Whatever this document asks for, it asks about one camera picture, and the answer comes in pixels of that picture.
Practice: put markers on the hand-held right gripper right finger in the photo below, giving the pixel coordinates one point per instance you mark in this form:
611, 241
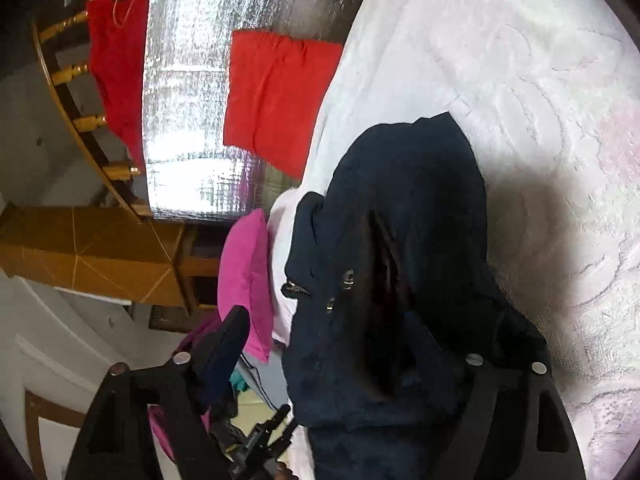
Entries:
487, 391

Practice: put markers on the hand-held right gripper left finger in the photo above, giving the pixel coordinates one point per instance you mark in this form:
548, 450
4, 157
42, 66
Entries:
225, 350

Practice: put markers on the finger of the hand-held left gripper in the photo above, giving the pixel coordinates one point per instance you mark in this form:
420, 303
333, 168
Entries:
281, 425

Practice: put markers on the navy blue fleece garment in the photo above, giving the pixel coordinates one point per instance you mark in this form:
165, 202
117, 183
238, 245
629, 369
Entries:
400, 210

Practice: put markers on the teal garment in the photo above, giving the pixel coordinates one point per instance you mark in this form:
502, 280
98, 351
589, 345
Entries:
240, 380

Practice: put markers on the grey garment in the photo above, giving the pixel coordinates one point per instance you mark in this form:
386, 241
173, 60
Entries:
265, 380

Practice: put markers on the pink pillow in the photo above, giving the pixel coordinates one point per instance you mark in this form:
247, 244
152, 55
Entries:
247, 270

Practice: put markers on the wooden cabinet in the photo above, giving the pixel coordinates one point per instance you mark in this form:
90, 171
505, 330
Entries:
100, 250

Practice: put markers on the silver foil insulation sheet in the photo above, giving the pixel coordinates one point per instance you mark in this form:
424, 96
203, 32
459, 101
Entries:
190, 110

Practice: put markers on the red pillow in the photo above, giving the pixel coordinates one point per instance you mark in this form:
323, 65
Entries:
280, 95

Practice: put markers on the wooden headboard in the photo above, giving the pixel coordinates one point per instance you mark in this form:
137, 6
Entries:
65, 95

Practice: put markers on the red fleece blanket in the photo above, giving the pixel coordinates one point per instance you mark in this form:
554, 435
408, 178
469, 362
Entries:
117, 65

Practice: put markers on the white embossed blanket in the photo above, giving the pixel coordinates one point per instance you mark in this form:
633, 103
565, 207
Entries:
500, 50

